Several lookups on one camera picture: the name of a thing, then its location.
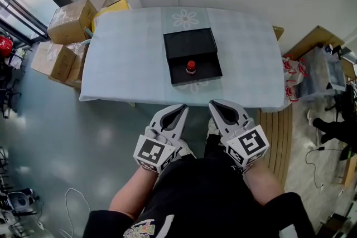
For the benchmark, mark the black box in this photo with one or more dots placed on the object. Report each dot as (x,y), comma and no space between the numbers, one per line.
(189,44)

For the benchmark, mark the red bag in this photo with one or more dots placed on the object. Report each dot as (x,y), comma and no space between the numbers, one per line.
(5,46)

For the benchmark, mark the person's right forearm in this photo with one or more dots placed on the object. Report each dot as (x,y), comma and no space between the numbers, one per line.
(265,184)

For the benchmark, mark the large cardboard box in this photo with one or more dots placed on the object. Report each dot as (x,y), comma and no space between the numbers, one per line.
(72,22)

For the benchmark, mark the person's black clothing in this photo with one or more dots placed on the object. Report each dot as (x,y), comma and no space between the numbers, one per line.
(200,198)

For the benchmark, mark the light blue flowered tablecloth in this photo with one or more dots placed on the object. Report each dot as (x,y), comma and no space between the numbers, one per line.
(125,58)

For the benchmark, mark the flat cardboard box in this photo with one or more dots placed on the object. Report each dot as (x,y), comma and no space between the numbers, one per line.
(79,64)

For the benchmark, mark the small red-capped bottle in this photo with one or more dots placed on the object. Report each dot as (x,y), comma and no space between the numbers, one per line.
(191,65)

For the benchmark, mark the person's left white shoe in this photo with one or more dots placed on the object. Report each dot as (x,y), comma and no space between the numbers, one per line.
(186,149)

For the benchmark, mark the black office chair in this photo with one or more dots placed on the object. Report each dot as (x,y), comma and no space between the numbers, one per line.
(8,92)

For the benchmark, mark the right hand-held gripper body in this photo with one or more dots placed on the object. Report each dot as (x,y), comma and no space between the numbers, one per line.
(249,145)

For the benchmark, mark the person's left forearm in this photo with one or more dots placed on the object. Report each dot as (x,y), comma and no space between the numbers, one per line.
(131,195)

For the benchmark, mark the person's right white shoe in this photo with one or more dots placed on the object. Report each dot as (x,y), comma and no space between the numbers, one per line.
(213,125)

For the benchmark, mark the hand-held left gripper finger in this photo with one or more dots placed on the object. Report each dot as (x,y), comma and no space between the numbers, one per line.
(159,120)
(181,128)

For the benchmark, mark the white table leg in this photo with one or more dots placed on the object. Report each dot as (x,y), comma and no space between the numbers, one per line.
(132,104)

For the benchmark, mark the wooden slat pallet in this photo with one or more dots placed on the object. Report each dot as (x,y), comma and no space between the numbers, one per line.
(276,142)

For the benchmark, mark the clear plastic bags red print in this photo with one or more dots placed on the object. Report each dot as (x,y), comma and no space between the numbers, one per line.
(293,75)

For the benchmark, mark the person's white shoe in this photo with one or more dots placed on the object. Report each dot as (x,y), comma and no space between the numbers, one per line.
(186,149)
(213,125)

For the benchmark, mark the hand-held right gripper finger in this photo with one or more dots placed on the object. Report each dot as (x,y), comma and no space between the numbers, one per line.
(219,124)
(237,110)

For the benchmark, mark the brown cardboard sheet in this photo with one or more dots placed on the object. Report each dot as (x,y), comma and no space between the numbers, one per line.
(278,32)

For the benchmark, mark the brown wooden board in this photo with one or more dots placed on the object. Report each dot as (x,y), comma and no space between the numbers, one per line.
(315,39)

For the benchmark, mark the yellow bin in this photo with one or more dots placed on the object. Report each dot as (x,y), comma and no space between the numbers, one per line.
(114,8)

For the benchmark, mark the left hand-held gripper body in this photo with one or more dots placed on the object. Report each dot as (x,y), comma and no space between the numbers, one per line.
(153,153)

